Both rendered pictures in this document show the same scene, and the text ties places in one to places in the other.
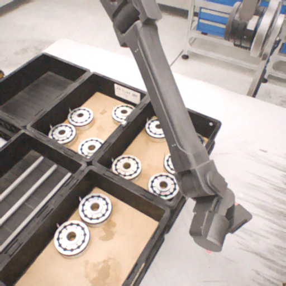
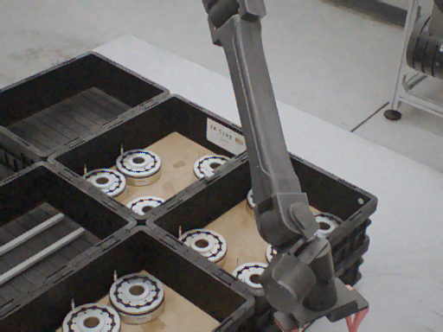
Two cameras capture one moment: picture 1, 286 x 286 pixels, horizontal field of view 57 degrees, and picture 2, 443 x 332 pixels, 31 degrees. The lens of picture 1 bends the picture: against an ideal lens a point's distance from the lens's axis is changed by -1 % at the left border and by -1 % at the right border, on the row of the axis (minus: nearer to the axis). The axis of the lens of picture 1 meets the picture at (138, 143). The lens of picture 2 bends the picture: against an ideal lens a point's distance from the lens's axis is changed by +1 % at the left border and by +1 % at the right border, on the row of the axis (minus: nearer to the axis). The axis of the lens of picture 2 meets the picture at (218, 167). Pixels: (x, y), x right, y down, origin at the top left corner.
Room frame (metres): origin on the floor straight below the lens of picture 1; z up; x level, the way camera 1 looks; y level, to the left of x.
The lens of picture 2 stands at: (-0.66, -0.14, 1.95)
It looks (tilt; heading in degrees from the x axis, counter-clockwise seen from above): 36 degrees down; 8
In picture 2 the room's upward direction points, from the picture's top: 3 degrees clockwise
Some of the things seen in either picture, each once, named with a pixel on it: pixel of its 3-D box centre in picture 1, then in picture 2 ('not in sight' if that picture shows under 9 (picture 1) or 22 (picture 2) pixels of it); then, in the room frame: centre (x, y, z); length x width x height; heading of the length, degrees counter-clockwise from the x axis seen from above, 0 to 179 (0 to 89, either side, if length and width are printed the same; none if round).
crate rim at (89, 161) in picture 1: (91, 111); (159, 153); (0.74, 0.18, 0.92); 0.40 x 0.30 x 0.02; 148
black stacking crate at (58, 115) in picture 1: (93, 120); (159, 172); (0.74, 0.18, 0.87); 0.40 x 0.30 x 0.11; 148
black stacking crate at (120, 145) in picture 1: (160, 152); (262, 233); (0.59, -0.08, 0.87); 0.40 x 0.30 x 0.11; 148
